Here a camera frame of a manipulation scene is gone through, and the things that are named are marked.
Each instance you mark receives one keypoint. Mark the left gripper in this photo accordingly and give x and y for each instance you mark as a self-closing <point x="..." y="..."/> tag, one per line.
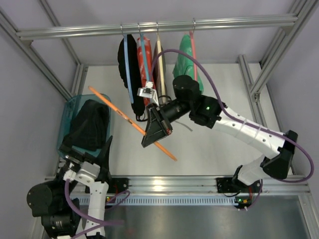
<point x="81" y="158"/>

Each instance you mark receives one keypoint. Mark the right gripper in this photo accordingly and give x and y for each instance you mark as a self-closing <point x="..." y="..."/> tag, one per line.
<point x="160" y="119"/>

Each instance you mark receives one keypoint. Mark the black trousers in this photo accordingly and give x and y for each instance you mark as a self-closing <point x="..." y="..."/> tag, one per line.
<point x="88" y="130"/>

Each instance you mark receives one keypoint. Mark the orange clothes hanger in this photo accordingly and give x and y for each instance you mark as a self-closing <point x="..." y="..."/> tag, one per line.
<point x="130" y="121"/>

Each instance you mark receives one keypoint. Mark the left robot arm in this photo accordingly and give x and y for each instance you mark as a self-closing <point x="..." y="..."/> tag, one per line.
<point x="50" y="200"/>

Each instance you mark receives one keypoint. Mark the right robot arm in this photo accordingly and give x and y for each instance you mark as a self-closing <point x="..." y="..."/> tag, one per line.
<point x="277" y="149"/>

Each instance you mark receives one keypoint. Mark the black garment on blue hanger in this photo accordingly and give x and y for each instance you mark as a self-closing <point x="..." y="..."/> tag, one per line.
<point x="138" y="106"/>

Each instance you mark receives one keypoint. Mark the light blue clothes hanger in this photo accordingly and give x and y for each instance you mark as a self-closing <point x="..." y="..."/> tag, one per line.
<point x="127" y="66"/>

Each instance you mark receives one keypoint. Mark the pink clothes hanger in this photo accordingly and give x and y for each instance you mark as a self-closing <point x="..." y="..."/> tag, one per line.
<point x="193" y="48"/>

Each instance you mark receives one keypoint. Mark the red patterned garment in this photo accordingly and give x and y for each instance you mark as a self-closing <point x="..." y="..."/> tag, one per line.
<point x="140" y="60"/>

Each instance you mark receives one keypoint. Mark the teal plastic bin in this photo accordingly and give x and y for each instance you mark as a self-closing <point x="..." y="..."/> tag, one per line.
<point x="71" y="109"/>

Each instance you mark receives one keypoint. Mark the green garment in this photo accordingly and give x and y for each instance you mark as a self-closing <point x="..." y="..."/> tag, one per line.
<point x="183" y="65"/>

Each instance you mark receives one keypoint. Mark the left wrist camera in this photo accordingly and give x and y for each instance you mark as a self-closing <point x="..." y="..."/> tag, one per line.
<point x="86" y="174"/>

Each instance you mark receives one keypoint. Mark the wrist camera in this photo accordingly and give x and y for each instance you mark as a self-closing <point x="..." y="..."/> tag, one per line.
<point x="149" y="92"/>
<point x="86" y="174"/>

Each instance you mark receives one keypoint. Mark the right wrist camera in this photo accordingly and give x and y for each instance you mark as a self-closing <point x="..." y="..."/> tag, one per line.
<point x="149" y="92"/>

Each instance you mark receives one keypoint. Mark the grey brown garment with drawstring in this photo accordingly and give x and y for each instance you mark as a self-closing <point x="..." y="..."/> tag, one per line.
<point x="155" y="62"/>

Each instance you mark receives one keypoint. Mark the slotted cable duct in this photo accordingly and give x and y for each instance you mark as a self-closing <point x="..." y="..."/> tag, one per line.
<point x="135" y="200"/>

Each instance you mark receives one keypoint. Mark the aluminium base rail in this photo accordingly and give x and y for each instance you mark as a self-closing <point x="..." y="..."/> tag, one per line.
<point x="202" y="185"/>

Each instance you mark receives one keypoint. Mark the aluminium hanging rail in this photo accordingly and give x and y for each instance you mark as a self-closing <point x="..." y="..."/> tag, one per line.
<point x="62" y="32"/>

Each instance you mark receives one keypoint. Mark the left aluminium frame post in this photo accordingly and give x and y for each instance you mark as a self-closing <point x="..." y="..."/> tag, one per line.
<point x="48" y="67"/>

